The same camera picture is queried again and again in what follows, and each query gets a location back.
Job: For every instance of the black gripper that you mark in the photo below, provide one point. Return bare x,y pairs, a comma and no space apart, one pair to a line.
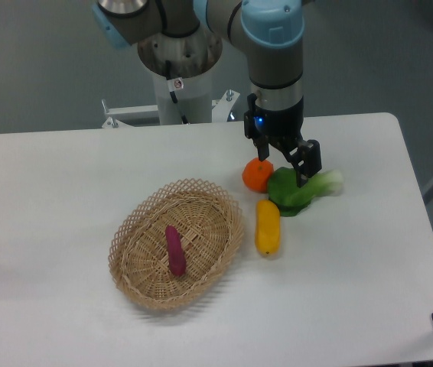
283,128

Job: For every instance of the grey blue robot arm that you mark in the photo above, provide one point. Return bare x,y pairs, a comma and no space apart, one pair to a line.
268,33

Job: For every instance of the woven wicker basket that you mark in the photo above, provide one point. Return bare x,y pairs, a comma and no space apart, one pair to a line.
210,225

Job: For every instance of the purple sweet potato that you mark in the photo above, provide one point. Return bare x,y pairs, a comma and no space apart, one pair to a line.
176,257

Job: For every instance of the orange tangerine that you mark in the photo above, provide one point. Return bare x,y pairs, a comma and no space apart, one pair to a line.
256,174

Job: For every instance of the green bok choy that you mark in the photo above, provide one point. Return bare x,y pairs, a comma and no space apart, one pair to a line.
291,199

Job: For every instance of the yellow bell pepper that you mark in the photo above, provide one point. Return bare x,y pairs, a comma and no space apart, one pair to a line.
268,229

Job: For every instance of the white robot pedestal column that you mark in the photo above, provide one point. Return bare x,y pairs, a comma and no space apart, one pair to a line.
181,71

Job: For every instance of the white metal base frame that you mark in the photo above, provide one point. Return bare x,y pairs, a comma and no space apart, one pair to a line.
222,110

